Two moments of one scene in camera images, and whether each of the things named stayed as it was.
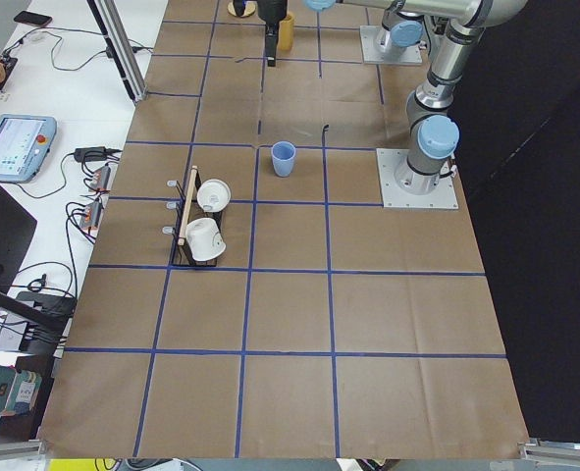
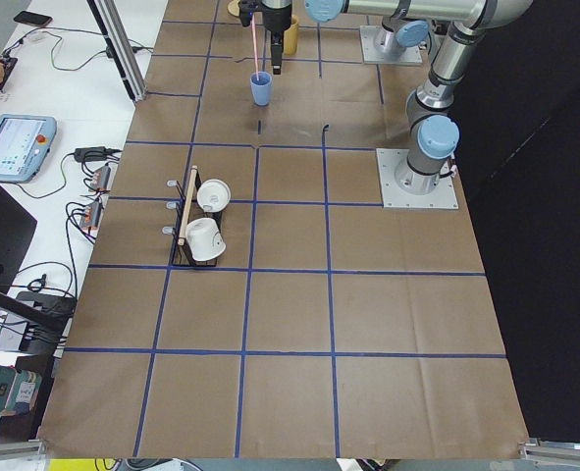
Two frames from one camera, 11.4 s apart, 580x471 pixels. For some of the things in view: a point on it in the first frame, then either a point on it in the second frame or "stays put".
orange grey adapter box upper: x=101 y=180 stays put
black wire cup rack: x=195 y=232 stays put
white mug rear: x=213 y=195 stays put
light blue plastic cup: x=283 y=155 → x=261 y=86
